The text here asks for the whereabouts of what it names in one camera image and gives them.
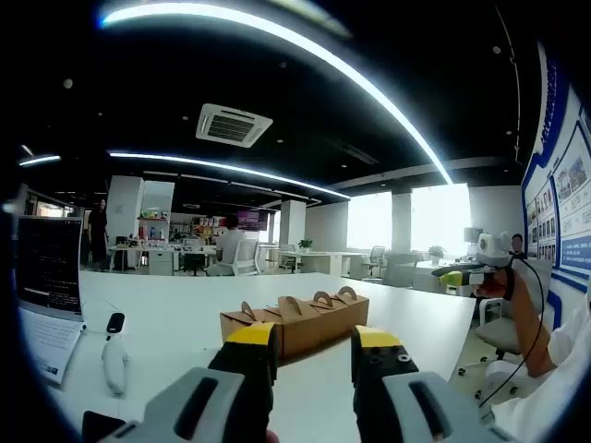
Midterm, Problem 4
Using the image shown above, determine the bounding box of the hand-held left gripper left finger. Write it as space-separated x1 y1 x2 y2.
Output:
140 321 281 443

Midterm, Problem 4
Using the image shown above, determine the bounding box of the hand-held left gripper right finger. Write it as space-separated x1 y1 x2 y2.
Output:
349 324 502 443

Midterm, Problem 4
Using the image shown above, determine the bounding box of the brown kraft paper box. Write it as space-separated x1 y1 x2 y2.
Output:
271 295 330 354
220 300 301 360
332 285 370 338
307 290 355 345

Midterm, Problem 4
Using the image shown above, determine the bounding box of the person's right hand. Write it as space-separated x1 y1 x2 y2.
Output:
474 268 509 300

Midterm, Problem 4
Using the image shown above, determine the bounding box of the grey office chair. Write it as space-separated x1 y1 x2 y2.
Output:
361 245 387 281
455 297 525 401

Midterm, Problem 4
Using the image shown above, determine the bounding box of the white elongated device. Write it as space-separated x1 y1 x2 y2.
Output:
101 335 130 396

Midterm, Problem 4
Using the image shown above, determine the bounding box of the white office desk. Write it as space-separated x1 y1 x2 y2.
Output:
276 250 370 278
108 244 218 277

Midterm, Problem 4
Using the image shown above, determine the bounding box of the white office chair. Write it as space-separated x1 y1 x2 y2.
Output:
205 238 262 277

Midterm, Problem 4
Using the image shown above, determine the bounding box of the purple screen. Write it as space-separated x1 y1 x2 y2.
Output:
236 210 270 232

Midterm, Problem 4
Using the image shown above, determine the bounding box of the shelf with colourful goods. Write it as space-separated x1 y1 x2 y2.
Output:
137 210 170 241

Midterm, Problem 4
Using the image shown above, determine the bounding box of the silver laptop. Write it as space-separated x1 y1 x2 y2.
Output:
15 215 88 385

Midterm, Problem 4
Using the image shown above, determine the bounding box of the ceiling light strip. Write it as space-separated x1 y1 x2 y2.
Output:
108 150 352 200
18 155 62 167
100 2 456 186

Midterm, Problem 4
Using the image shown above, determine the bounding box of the ceiling air conditioner unit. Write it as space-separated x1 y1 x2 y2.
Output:
195 102 274 150

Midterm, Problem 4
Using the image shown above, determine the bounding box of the thin black cable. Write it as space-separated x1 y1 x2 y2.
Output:
477 256 547 410

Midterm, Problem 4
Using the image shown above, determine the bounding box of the blue wall poster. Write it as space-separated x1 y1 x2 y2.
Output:
520 41 591 296

